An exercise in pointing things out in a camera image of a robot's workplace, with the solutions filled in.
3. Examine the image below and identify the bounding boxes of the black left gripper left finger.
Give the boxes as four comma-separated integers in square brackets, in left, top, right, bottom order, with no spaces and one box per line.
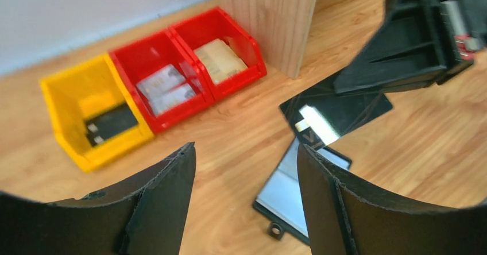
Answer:
[1,142,196,254]

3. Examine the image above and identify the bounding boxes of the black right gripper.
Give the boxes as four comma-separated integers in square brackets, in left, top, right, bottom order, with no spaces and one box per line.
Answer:
[334,0,486,95]

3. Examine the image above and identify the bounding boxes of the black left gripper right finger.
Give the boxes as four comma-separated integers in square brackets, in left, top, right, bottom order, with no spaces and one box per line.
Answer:
[297,144,486,254]

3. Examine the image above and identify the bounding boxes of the black leather card holder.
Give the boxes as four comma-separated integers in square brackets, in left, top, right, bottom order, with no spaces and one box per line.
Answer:
[252,137,353,246]

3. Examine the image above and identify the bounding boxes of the white cards in bin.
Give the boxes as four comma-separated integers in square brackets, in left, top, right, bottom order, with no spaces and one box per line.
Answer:
[137,64,196,116]

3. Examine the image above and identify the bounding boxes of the beige cards stack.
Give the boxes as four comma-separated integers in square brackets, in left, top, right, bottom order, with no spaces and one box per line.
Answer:
[194,39,247,84]

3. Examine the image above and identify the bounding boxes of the yellow plastic bin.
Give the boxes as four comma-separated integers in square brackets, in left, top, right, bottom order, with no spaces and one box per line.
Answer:
[40,53,154,172]

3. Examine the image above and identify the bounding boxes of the wooden shelf unit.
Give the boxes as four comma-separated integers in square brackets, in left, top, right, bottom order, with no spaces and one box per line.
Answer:
[221,0,317,79]

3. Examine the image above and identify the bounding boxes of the middle red plastic bin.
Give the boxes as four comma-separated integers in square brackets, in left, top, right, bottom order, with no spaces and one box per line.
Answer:
[109,29,215,134]

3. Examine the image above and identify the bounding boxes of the red plastic bin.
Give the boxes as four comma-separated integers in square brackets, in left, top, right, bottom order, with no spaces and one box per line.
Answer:
[169,7,267,101]
[109,29,215,134]

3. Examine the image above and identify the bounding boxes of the right red plastic bin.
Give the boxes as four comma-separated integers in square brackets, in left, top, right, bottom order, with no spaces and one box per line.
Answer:
[169,7,267,101]

